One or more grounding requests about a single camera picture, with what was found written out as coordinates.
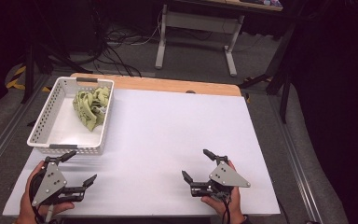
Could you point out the metal floor rail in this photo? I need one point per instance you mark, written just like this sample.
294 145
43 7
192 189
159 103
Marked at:
3 137
298 161

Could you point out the white perforated plastic basket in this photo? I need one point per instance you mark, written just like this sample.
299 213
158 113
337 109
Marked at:
59 130

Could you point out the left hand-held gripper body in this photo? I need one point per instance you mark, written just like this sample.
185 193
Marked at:
49 182

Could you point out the person's left hand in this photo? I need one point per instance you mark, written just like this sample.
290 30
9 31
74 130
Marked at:
31 205

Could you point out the person's right hand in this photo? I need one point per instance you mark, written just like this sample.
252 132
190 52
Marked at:
230 207

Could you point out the desk with white legs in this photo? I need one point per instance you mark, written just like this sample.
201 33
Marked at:
199 21

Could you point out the white table board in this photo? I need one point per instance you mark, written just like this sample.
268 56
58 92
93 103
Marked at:
167 140

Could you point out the yellow black floor tape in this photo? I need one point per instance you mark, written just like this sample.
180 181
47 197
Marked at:
17 77

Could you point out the black metal stand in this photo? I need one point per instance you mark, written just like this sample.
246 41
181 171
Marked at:
31 71
279 77

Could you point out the green cloth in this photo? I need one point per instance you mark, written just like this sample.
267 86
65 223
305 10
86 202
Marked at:
90 107

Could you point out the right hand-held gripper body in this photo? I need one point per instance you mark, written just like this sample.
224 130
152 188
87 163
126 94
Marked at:
227 178

